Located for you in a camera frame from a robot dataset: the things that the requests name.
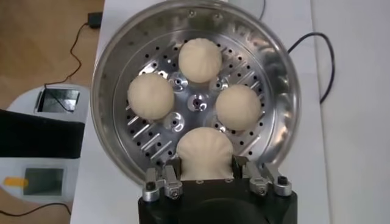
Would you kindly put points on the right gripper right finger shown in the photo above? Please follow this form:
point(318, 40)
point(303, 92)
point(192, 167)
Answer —
point(265, 181)

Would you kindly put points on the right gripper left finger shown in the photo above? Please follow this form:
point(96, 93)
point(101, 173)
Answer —
point(164, 185)

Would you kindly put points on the white steamed baozi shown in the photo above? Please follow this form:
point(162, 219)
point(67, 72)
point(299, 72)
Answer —
point(204, 152)
point(238, 106)
point(199, 60)
point(150, 95)

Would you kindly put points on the white and black robot base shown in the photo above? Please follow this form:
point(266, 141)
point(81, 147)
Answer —
point(39, 137)

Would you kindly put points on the perforated steel steamer basket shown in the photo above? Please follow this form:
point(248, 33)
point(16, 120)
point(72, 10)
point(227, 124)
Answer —
point(268, 61)

